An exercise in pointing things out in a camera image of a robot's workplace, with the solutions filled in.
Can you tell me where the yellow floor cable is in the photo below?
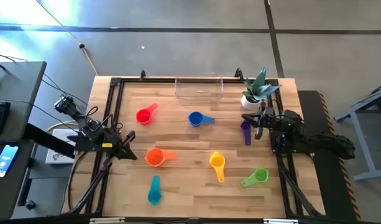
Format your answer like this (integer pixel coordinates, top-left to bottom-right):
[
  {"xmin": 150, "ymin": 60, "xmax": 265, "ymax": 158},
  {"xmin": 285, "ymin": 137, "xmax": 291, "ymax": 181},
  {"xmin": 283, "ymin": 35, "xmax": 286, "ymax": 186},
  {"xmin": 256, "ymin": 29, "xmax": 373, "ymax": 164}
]
[{"xmin": 34, "ymin": 0, "xmax": 99, "ymax": 77}]

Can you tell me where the yellow measuring cup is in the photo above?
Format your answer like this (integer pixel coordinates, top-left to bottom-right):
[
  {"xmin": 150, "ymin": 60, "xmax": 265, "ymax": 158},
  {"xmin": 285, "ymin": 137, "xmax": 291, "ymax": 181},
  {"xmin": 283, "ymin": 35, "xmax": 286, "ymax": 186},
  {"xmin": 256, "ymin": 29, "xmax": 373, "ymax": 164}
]
[{"xmin": 208, "ymin": 151, "xmax": 226, "ymax": 184}]

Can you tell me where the green plant in white pot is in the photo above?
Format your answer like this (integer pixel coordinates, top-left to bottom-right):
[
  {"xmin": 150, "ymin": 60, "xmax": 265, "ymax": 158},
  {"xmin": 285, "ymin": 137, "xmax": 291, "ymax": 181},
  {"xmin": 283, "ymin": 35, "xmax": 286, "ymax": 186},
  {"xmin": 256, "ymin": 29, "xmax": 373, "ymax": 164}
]
[{"xmin": 241, "ymin": 67, "xmax": 281, "ymax": 111}]

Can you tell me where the blue measuring cup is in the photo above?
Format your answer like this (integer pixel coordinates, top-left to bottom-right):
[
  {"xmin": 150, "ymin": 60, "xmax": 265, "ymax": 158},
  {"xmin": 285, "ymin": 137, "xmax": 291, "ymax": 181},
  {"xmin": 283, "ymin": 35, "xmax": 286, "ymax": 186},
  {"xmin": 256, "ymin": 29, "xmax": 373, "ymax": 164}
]
[{"xmin": 187, "ymin": 111, "xmax": 216, "ymax": 128}]

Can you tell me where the grey metal table frame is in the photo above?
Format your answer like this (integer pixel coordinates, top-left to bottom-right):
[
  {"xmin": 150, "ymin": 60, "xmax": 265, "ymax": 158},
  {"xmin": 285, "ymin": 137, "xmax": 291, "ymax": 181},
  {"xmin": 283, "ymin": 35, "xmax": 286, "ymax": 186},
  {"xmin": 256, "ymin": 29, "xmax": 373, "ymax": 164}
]
[{"xmin": 334, "ymin": 81, "xmax": 381, "ymax": 183}]

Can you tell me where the red measuring cup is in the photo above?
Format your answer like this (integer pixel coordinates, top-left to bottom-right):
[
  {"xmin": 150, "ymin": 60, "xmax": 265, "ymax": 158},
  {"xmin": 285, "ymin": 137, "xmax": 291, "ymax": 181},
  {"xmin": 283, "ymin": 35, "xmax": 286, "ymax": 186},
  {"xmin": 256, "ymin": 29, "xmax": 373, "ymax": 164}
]
[{"xmin": 135, "ymin": 103, "xmax": 159, "ymax": 126}]

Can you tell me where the black mat with hazard stripe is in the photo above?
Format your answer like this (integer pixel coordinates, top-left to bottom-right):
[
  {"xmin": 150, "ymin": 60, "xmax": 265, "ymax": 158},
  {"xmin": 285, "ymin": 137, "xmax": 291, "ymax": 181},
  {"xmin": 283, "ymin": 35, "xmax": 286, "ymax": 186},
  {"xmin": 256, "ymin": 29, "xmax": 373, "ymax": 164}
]
[{"xmin": 297, "ymin": 90, "xmax": 362, "ymax": 222}]

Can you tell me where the green measuring cup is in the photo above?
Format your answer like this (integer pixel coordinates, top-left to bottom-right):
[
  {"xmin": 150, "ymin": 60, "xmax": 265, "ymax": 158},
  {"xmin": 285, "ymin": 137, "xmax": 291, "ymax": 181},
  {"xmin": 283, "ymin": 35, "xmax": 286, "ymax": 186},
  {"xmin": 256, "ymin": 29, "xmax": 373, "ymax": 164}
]
[{"xmin": 241, "ymin": 167, "xmax": 270, "ymax": 188}]

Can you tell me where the black aluminium table frame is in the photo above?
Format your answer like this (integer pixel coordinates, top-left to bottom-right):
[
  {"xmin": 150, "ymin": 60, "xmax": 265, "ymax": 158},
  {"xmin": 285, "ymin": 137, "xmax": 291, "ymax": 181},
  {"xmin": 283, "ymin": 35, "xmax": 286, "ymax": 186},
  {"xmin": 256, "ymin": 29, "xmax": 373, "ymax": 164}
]
[{"xmin": 67, "ymin": 76, "xmax": 326, "ymax": 218}]

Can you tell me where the dark grey desk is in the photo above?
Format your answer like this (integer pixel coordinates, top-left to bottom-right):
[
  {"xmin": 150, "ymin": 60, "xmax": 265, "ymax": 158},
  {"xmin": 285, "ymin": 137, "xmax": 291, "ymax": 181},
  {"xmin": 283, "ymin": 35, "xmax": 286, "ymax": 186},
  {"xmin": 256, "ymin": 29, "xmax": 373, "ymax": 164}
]
[
  {"xmin": 0, "ymin": 139, "xmax": 35, "ymax": 220},
  {"xmin": 0, "ymin": 61, "xmax": 47, "ymax": 144}
]

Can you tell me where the silver metal bracket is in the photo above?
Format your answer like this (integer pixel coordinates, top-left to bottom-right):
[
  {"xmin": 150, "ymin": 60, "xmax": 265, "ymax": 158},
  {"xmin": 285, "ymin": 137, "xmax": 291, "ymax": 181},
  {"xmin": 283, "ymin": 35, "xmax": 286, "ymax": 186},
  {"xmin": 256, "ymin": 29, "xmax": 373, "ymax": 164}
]
[
  {"xmin": 89, "ymin": 217, "xmax": 126, "ymax": 224},
  {"xmin": 263, "ymin": 218, "xmax": 299, "ymax": 224}
]

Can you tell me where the black desk support beam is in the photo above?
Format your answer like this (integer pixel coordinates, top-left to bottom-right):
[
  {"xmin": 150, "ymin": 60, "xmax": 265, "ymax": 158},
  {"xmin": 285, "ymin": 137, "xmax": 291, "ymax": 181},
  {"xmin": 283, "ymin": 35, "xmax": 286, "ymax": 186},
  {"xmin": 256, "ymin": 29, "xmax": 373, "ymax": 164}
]
[{"xmin": 22, "ymin": 123, "xmax": 76, "ymax": 159}]

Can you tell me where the orange measuring cup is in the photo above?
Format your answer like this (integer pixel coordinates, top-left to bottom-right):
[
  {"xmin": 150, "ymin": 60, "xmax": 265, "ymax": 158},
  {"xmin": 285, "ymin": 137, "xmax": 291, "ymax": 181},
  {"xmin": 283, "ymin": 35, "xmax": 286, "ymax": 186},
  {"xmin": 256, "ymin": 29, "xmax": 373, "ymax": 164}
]
[{"xmin": 144, "ymin": 147, "xmax": 177, "ymax": 168}]

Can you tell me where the smartphone with blue screen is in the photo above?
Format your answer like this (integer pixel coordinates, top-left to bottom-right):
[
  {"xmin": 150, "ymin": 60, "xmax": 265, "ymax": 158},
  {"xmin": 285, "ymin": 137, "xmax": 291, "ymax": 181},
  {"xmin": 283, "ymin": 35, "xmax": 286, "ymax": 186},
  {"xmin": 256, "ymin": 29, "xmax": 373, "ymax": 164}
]
[{"xmin": 0, "ymin": 144, "xmax": 20, "ymax": 178}]

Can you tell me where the clear plastic basket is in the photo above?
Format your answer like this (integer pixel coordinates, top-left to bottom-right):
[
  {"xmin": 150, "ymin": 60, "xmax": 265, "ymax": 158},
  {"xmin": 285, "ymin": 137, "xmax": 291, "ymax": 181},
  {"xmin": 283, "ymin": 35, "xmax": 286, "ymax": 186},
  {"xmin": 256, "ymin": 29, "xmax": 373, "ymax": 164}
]
[{"xmin": 174, "ymin": 77, "xmax": 224, "ymax": 101}]

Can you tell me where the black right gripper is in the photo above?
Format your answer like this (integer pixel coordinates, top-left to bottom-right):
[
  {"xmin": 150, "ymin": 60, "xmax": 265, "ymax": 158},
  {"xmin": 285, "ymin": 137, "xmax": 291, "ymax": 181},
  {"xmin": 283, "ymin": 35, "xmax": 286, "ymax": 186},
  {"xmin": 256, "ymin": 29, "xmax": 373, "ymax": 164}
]
[{"xmin": 241, "ymin": 106, "xmax": 280, "ymax": 140}]

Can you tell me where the teal measuring cup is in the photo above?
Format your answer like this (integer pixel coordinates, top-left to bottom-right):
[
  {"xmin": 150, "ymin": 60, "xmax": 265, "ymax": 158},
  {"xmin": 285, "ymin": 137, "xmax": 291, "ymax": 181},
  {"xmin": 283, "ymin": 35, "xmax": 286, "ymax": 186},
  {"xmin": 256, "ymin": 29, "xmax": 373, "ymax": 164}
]
[{"xmin": 147, "ymin": 175, "xmax": 163, "ymax": 206}]

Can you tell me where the white booklet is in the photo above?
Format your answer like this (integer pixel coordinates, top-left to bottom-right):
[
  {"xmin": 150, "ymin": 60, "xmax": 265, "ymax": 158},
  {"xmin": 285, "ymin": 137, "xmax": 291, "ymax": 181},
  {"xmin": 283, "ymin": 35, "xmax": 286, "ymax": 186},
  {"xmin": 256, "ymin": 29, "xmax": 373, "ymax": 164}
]
[{"xmin": 45, "ymin": 129, "xmax": 78, "ymax": 165}]

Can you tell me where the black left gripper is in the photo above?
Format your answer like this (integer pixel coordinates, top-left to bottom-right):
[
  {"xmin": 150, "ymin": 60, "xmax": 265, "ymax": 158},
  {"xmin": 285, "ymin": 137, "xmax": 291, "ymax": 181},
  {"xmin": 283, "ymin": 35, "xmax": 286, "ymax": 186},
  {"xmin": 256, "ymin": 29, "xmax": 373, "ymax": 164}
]
[{"xmin": 98, "ymin": 128, "xmax": 137, "ymax": 161}]

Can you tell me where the purple measuring cup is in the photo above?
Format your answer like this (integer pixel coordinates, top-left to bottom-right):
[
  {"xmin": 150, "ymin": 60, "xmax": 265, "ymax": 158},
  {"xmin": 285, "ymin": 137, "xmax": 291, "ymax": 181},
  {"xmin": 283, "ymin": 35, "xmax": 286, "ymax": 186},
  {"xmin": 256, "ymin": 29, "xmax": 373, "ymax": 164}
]
[{"xmin": 240, "ymin": 120, "xmax": 252, "ymax": 146}]

